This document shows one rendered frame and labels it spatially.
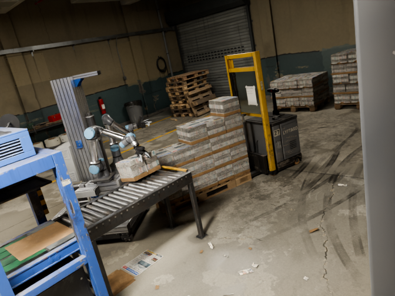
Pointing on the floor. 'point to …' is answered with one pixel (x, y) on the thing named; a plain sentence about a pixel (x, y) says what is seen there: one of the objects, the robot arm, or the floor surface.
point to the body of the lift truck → (280, 152)
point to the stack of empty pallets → (184, 79)
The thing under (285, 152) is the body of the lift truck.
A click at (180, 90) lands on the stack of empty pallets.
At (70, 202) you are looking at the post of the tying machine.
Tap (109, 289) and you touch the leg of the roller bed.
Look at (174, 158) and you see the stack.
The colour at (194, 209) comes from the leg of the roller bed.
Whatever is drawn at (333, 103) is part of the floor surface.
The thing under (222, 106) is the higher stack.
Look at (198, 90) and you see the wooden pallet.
